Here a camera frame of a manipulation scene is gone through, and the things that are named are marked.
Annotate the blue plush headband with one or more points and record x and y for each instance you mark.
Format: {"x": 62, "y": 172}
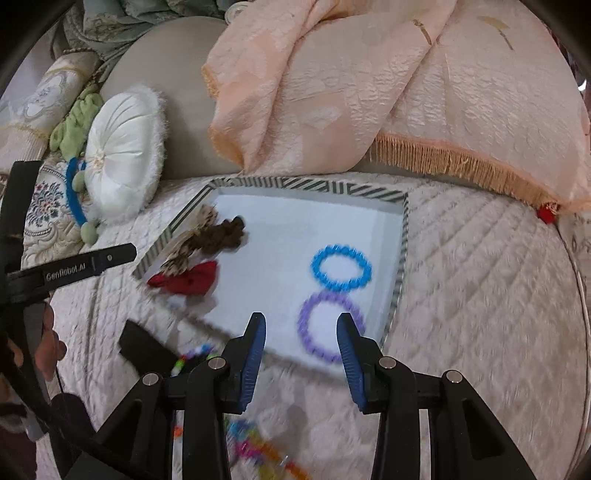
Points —
{"x": 75, "y": 186}

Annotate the brown scrunchie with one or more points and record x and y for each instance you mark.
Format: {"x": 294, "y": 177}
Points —
{"x": 226, "y": 235}

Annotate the green plush toy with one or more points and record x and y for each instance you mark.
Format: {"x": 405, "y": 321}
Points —
{"x": 70, "y": 135}

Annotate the striped shallow tray box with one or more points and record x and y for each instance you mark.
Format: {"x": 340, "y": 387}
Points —
{"x": 287, "y": 221}

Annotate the red bow hair clip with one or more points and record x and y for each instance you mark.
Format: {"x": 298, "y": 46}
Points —
{"x": 194, "y": 282}

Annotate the embroidered floral pillow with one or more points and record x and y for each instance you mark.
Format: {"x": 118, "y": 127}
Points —
{"x": 50, "y": 231}

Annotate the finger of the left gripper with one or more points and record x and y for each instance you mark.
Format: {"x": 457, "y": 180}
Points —
{"x": 111, "y": 257}

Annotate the quilted cream bedspread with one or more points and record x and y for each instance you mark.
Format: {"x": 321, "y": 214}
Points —
{"x": 489, "y": 290}

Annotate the peach fringed blanket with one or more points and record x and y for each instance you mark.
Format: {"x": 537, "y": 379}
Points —
{"x": 475, "y": 90}

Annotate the white round satin cushion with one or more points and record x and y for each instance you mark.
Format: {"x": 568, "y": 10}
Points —
{"x": 125, "y": 153}

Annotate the floral cream bed skirt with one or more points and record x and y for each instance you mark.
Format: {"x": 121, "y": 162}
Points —
{"x": 575, "y": 229}

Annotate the leopard print hair bow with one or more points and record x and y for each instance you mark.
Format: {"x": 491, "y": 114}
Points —
{"x": 188, "y": 242}

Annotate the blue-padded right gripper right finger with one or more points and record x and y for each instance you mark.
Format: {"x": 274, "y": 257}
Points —
{"x": 467, "y": 441}

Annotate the person's left hand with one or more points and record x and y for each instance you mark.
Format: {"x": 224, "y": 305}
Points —
{"x": 47, "y": 354}

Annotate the small red tassel knot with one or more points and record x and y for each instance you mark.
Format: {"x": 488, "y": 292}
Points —
{"x": 548, "y": 213}

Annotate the cream bolster pillow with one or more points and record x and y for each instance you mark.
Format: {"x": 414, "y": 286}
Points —
{"x": 25, "y": 136}

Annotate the black cloth pouch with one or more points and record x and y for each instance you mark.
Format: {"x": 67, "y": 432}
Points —
{"x": 146, "y": 354}

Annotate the green damask curtain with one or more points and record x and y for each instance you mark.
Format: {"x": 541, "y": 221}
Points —
{"x": 109, "y": 27}

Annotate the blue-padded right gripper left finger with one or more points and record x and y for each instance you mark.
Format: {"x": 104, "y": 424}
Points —
{"x": 137, "y": 436}

